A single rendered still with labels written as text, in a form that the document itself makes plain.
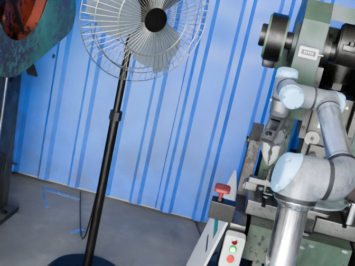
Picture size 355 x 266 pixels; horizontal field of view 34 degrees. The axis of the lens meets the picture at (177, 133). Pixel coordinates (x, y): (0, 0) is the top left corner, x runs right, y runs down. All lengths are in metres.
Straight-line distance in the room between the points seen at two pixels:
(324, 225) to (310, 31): 0.75
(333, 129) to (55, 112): 2.26
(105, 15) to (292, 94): 0.84
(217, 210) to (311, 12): 0.81
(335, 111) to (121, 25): 0.94
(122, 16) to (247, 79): 1.31
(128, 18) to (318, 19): 0.74
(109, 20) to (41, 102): 1.54
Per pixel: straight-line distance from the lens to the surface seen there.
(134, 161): 3.68
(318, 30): 2.19
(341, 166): 1.66
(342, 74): 2.29
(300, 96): 1.91
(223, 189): 2.18
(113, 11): 2.29
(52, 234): 3.27
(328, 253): 2.30
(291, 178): 1.59
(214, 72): 3.48
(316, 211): 2.17
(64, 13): 2.97
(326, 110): 1.90
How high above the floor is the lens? 1.50
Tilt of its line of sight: 16 degrees down
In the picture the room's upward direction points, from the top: 13 degrees clockwise
